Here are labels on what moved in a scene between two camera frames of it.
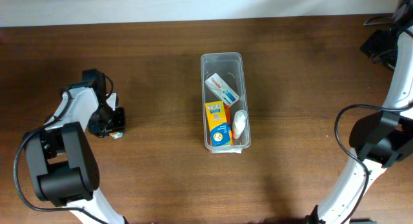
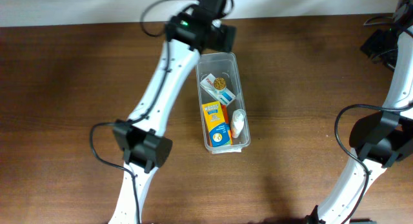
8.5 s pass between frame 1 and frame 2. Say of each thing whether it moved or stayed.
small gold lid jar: moved
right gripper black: stayed
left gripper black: moved
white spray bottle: stayed
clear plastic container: stayed
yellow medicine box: stayed
